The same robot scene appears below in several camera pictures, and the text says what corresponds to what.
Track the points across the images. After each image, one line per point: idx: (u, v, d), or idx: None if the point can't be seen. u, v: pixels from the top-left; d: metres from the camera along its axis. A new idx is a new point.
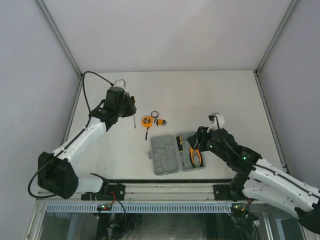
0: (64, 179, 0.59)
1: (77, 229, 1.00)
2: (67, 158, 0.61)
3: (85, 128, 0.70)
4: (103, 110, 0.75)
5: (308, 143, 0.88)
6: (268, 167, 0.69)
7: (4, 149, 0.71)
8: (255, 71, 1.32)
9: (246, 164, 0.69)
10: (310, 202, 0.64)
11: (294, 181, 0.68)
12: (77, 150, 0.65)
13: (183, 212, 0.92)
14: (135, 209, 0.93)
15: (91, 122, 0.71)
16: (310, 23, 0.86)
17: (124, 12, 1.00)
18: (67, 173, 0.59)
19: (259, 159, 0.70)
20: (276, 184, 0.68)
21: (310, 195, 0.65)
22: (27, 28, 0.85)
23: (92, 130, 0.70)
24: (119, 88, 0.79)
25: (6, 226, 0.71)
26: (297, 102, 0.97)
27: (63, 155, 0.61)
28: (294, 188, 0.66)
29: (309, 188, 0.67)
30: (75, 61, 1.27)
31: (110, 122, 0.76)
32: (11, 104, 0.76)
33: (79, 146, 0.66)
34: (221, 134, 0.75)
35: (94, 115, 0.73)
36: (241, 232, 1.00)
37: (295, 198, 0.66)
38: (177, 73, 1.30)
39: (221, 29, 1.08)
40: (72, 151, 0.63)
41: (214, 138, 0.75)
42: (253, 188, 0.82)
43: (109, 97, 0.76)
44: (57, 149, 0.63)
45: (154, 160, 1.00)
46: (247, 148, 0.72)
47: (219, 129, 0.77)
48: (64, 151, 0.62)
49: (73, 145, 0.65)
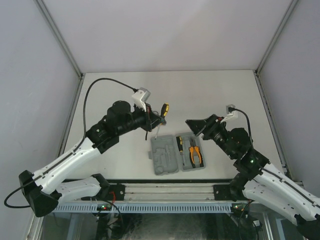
0: (36, 204, 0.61)
1: (77, 229, 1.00)
2: (41, 187, 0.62)
3: (73, 152, 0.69)
4: (100, 132, 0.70)
5: (308, 143, 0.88)
6: (275, 173, 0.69)
7: (4, 149, 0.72)
8: (255, 71, 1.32)
9: (253, 167, 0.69)
10: (314, 213, 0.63)
11: (301, 190, 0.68)
12: (56, 178, 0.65)
13: (183, 212, 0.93)
14: (135, 208, 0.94)
15: (82, 146, 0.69)
16: (310, 22, 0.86)
17: (124, 12, 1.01)
18: (39, 200, 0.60)
19: (267, 164, 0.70)
20: (281, 190, 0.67)
21: (315, 205, 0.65)
22: (27, 27, 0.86)
23: (81, 156, 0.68)
24: (124, 107, 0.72)
25: (6, 226, 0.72)
26: (297, 102, 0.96)
27: (39, 182, 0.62)
28: (299, 197, 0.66)
29: (314, 199, 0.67)
30: (75, 61, 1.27)
31: (106, 146, 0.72)
32: (11, 103, 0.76)
33: (60, 172, 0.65)
34: (241, 136, 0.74)
35: (89, 137, 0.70)
36: (240, 233, 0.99)
37: (299, 207, 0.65)
38: (177, 73, 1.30)
39: (221, 29, 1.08)
40: (49, 180, 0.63)
41: (233, 138, 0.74)
42: (254, 190, 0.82)
43: (110, 119, 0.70)
44: (39, 170, 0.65)
45: (154, 160, 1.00)
46: (257, 150, 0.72)
47: (238, 129, 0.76)
48: (42, 177, 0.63)
49: (53, 172, 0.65)
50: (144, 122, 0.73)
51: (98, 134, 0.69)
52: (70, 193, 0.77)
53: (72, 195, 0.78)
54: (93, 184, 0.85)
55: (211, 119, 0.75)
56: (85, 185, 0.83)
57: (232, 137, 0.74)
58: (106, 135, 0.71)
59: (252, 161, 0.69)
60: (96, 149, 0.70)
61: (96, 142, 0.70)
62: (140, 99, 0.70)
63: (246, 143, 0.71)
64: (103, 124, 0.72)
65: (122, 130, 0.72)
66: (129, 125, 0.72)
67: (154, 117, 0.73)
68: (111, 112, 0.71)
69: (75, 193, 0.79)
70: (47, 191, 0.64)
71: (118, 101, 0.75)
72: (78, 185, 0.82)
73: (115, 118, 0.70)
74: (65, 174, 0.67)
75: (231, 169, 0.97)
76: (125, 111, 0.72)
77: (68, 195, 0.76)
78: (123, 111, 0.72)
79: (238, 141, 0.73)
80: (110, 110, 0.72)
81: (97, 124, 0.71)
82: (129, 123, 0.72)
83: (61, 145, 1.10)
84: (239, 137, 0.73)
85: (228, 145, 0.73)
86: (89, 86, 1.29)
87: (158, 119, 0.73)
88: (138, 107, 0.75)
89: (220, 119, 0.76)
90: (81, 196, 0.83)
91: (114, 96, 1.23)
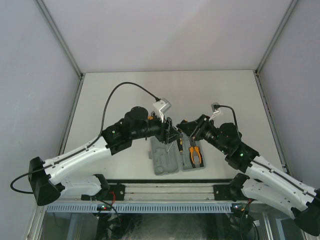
0: (42, 192, 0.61)
1: (77, 229, 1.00)
2: (49, 176, 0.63)
3: (85, 148, 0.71)
4: (115, 134, 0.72)
5: (308, 143, 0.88)
6: (264, 164, 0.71)
7: (4, 149, 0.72)
8: (255, 71, 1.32)
9: (242, 160, 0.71)
10: (305, 201, 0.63)
11: (290, 179, 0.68)
12: (65, 170, 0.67)
13: (183, 212, 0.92)
14: (135, 209, 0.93)
15: (96, 143, 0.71)
16: (311, 22, 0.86)
17: (124, 12, 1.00)
18: (45, 188, 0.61)
19: (257, 156, 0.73)
20: (272, 181, 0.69)
21: (305, 193, 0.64)
22: (28, 27, 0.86)
23: (93, 153, 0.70)
24: (140, 114, 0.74)
25: (6, 226, 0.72)
26: (297, 101, 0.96)
27: (48, 171, 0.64)
28: (289, 186, 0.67)
29: (305, 187, 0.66)
30: (75, 61, 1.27)
31: (118, 149, 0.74)
32: (11, 103, 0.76)
33: (70, 166, 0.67)
34: (230, 131, 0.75)
35: (104, 136, 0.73)
36: (240, 233, 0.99)
37: (290, 196, 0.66)
38: (177, 73, 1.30)
39: (221, 29, 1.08)
40: (58, 170, 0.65)
41: (223, 132, 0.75)
42: (253, 187, 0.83)
43: (127, 121, 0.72)
44: (50, 159, 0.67)
45: (154, 160, 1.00)
46: (247, 145, 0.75)
47: (226, 123, 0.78)
48: (52, 166, 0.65)
49: (64, 163, 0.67)
50: (159, 131, 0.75)
51: (113, 135, 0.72)
52: (72, 187, 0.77)
53: (74, 190, 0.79)
54: (94, 183, 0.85)
55: (200, 118, 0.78)
56: (87, 183, 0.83)
57: (222, 132, 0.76)
58: (120, 138, 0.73)
59: (242, 154, 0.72)
60: (108, 150, 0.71)
61: (109, 143, 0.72)
62: (159, 109, 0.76)
63: (235, 137, 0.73)
64: (119, 126, 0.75)
65: (136, 135, 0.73)
66: (143, 132, 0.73)
67: (172, 133, 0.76)
68: (128, 117, 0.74)
69: (77, 189, 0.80)
70: (54, 181, 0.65)
71: (137, 108, 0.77)
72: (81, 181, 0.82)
73: (131, 123, 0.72)
74: (74, 168, 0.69)
75: (231, 169, 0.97)
76: (142, 118, 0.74)
77: (69, 189, 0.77)
78: (139, 118, 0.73)
79: (228, 136, 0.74)
80: (128, 114, 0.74)
81: (113, 125, 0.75)
82: (143, 130, 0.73)
83: (61, 145, 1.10)
84: (228, 132, 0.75)
85: (220, 141, 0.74)
86: (89, 86, 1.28)
87: (175, 134, 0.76)
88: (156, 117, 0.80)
89: (208, 118, 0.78)
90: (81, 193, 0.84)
91: (114, 96, 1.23)
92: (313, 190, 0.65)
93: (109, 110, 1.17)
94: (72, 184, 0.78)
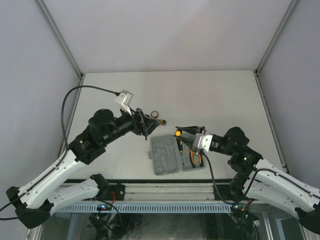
0: (25, 218, 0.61)
1: (77, 229, 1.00)
2: (25, 205, 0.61)
3: (56, 168, 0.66)
4: (84, 143, 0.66)
5: (308, 143, 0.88)
6: (269, 168, 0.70)
7: (4, 149, 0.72)
8: (255, 71, 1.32)
9: (246, 163, 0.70)
10: (312, 203, 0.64)
11: (295, 181, 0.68)
12: (41, 194, 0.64)
13: (183, 212, 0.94)
14: (135, 208, 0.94)
15: (65, 160, 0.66)
16: (311, 22, 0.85)
17: (124, 12, 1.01)
18: (28, 215, 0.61)
19: (260, 159, 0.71)
20: (277, 184, 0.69)
21: (311, 195, 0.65)
22: (28, 27, 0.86)
23: (65, 170, 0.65)
24: (105, 118, 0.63)
25: (7, 226, 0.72)
26: (297, 102, 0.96)
27: (24, 199, 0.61)
28: (294, 189, 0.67)
29: (310, 189, 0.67)
30: (75, 61, 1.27)
31: (91, 157, 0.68)
32: (11, 104, 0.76)
33: (45, 188, 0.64)
34: (238, 136, 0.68)
35: (72, 148, 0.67)
36: (240, 233, 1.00)
37: (296, 198, 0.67)
38: (177, 73, 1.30)
39: (221, 29, 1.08)
40: (34, 196, 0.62)
41: (231, 139, 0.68)
42: (254, 188, 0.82)
43: (92, 129, 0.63)
44: (23, 186, 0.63)
45: (154, 160, 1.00)
46: (248, 147, 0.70)
47: (233, 129, 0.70)
48: (27, 193, 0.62)
49: (37, 188, 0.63)
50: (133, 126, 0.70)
51: (81, 146, 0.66)
52: (63, 201, 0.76)
53: (66, 202, 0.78)
54: (90, 187, 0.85)
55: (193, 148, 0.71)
56: (81, 189, 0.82)
57: (229, 137, 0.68)
58: (90, 146, 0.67)
59: (246, 158, 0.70)
60: (79, 162, 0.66)
61: (80, 154, 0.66)
62: (122, 103, 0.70)
63: (243, 143, 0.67)
64: (87, 133, 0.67)
65: (108, 139, 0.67)
66: (115, 134, 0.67)
67: (149, 121, 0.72)
68: (92, 124, 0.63)
69: (69, 200, 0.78)
70: (35, 206, 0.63)
71: (100, 110, 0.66)
72: (73, 191, 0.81)
73: (97, 129, 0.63)
74: (50, 189, 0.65)
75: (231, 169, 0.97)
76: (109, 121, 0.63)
77: (60, 203, 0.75)
78: (105, 121, 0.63)
79: (236, 141, 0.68)
80: (92, 120, 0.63)
81: (81, 134, 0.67)
82: (115, 131, 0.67)
83: (61, 145, 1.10)
84: (236, 138, 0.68)
85: (226, 147, 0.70)
86: (89, 86, 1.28)
87: (153, 122, 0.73)
88: (124, 112, 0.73)
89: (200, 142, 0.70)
90: (78, 200, 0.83)
91: (114, 96, 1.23)
92: (318, 190, 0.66)
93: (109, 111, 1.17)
94: (62, 198, 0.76)
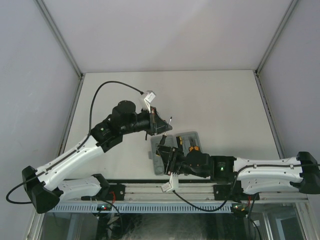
0: (39, 200, 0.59)
1: (77, 229, 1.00)
2: (44, 183, 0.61)
3: (76, 150, 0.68)
4: (104, 130, 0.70)
5: (308, 143, 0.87)
6: (246, 164, 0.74)
7: (5, 149, 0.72)
8: (255, 71, 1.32)
9: (226, 173, 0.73)
10: (298, 174, 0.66)
11: (273, 163, 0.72)
12: (59, 175, 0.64)
13: (183, 212, 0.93)
14: (135, 208, 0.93)
15: (86, 143, 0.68)
16: (311, 22, 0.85)
17: (124, 12, 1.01)
18: (43, 195, 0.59)
19: (234, 161, 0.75)
20: (261, 174, 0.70)
21: (293, 167, 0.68)
22: (27, 27, 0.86)
23: (85, 153, 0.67)
24: (127, 107, 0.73)
25: (6, 226, 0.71)
26: (297, 102, 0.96)
27: (42, 178, 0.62)
28: (277, 170, 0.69)
29: (289, 161, 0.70)
30: (75, 61, 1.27)
31: (110, 145, 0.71)
32: (11, 103, 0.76)
33: (64, 170, 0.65)
34: (198, 156, 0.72)
35: (93, 135, 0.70)
36: (241, 233, 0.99)
37: (284, 177, 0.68)
38: (177, 73, 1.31)
39: (221, 29, 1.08)
40: (52, 176, 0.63)
41: (191, 165, 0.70)
42: (250, 185, 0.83)
43: (115, 115, 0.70)
44: (42, 166, 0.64)
45: (154, 160, 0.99)
46: (220, 156, 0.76)
47: (193, 153, 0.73)
48: (45, 173, 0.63)
49: (56, 168, 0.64)
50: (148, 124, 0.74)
51: (102, 133, 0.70)
52: (70, 191, 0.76)
53: (72, 194, 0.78)
54: (93, 183, 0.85)
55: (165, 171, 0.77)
56: (86, 184, 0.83)
57: (190, 164, 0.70)
58: (110, 134, 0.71)
59: (222, 168, 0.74)
60: (98, 148, 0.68)
61: (100, 140, 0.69)
62: (144, 99, 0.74)
63: (204, 161, 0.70)
64: (108, 123, 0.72)
65: (125, 130, 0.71)
66: (132, 127, 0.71)
67: (161, 122, 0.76)
68: (116, 112, 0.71)
69: (75, 192, 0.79)
70: (50, 187, 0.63)
71: (123, 101, 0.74)
72: (79, 184, 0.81)
73: (120, 117, 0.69)
74: (68, 171, 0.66)
75: None
76: (131, 110, 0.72)
77: (68, 193, 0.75)
78: (126, 110, 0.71)
79: (198, 164, 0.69)
80: (116, 109, 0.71)
81: (101, 123, 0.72)
82: (132, 125, 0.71)
83: (61, 145, 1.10)
84: (197, 160, 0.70)
85: (196, 170, 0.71)
86: (89, 86, 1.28)
87: (163, 125, 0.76)
88: (144, 110, 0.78)
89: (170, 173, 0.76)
90: (82, 195, 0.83)
91: (114, 96, 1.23)
92: (295, 159, 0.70)
93: (109, 110, 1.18)
94: (70, 188, 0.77)
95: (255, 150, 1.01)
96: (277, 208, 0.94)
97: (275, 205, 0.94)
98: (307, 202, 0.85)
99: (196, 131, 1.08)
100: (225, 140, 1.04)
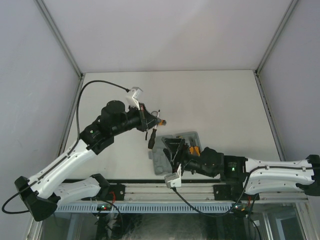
0: (35, 208, 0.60)
1: (77, 229, 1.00)
2: (37, 193, 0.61)
3: (67, 156, 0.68)
4: (94, 133, 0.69)
5: (308, 143, 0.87)
6: (258, 165, 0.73)
7: (4, 149, 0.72)
8: (255, 71, 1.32)
9: (237, 174, 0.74)
10: (310, 177, 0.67)
11: (284, 164, 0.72)
12: (52, 182, 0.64)
13: (183, 212, 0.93)
14: (135, 209, 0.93)
15: (77, 148, 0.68)
16: (310, 22, 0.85)
17: (124, 12, 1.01)
18: (39, 203, 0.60)
19: (246, 161, 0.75)
20: (273, 176, 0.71)
21: (305, 170, 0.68)
22: (27, 26, 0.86)
23: (76, 158, 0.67)
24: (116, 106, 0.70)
25: (6, 227, 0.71)
26: (297, 102, 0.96)
27: (35, 188, 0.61)
28: (289, 172, 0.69)
29: (300, 163, 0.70)
30: (75, 61, 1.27)
31: (101, 146, 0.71)
32: (11, 103, 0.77)
33: (56, 177, 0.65)
34: (211, 156, 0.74)
35: (82, 138, 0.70)
36: (240, 233, 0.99)
37: (295, 179, 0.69)
38: (177, 73, 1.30)
39: (221, 29, 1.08)
40: (45, 184, 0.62)
41: (206, 164, 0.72)
42: (253, 185, 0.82)
43: (104, 116, 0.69)
44: (34, 176, 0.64)
45: (154, 160, 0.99)
46: (231, 156, 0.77)
47: (204, 153, 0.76)
48: (37, 182, 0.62)
49: (48, 176, 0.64)
50: (139, 122, 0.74)
51: (92, 135, 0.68)
52: (68, 195, 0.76)
53: (71, 197, 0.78)
54: (93, 184, 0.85)
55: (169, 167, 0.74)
56: (85, 186, 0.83)
57: (205, 164, 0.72)
58: (100, 135, 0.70)
59: (233, 169, 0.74)
60: (90, 151, 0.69)
61: (90, 143, 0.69)
62: (132, 97, 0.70)
63: (220, 162, 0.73)
64: (97, 124, 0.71)
65: (116, 130, 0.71)
66: (123, 125, 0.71)
67: (150, 118, 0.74)
68: (104, 113, 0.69)
69: (74, 195, 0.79)
70: (44, 196, 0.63)
71: (112, 101, 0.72)
72: (77, 187, 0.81)
73: (109, 118, 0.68)
74: (61, 177, 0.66)
75: None
76: (120, 110, 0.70)
77: (66, 198, 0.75)
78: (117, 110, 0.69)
79: (213, 164, 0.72)
80: (104, 110, 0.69)
81: (90, 124, 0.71)
82: (123, 124, 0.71)
83: (61, 145, 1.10)
84: (211, 160, 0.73)
85: (207, 170, 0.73)
86: (89, 86, 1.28)
87: (154, 119, 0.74)
88: (132, 107, 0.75)
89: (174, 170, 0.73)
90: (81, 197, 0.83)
91: (114, 96, 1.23)
92: (306, 162, 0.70)
93: None
94: (67, 192, 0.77)
95: (255, 151, 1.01)
96: (277, 208, 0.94)
97: (275, 205, 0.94)
98: (307, 202, 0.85)
99: (196, 131, 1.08)
100: (225, 140, 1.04)
